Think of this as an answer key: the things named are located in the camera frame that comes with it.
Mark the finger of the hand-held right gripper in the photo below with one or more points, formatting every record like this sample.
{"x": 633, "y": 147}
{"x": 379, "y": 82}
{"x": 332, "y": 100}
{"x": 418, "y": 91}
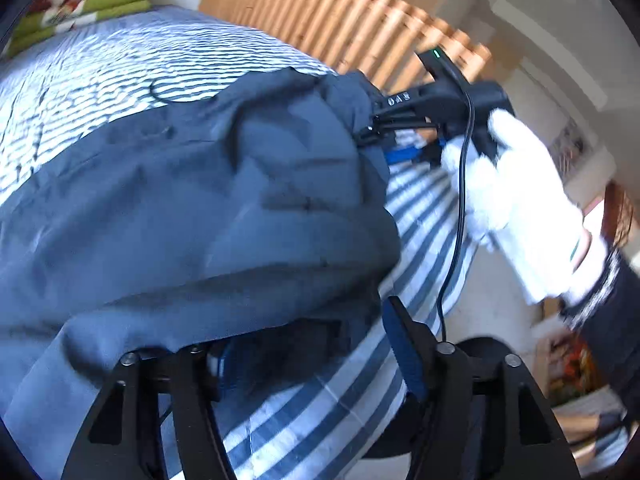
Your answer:
{"x": 395, "y": 126}
{"x": 407, "y": 154}

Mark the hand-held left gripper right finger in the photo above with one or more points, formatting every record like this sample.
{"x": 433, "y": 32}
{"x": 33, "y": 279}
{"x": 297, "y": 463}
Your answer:
{"x": 405, "y": 355}

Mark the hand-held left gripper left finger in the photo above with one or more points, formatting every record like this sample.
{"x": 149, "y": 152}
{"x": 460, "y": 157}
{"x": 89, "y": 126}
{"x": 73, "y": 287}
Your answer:
{"x": 195, "y": 400}

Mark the dark blue pants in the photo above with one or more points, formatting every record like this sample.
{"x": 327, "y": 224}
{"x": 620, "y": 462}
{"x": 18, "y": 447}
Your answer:
{"x": 200, "y": 210}

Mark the person's right forearm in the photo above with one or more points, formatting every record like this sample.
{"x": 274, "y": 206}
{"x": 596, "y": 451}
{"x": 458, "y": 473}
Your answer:
{"x": 615, "y": 320}

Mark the person's right hand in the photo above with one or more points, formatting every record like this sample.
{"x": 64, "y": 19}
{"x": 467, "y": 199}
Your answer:
{"x": 520, "y": 200}

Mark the brown wooden furniture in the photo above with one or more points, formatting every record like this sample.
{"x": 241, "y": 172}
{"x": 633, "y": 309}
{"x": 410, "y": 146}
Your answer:
{"x": 620, "y": 210}

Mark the blue white striped bed quilt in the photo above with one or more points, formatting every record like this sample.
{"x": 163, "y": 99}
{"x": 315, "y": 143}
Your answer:
{"x": 125, "y": 60}

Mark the green folded blanket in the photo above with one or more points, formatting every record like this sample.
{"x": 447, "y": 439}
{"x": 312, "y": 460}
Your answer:
{"x": 120, "y": 10}

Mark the wooden slat bed rail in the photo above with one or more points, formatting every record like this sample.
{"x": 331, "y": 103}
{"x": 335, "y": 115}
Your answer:
{"x": 325, "y": 20}

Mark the white lattice wall rack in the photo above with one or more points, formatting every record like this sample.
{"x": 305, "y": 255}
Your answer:
{"x": 570, "y": 142}

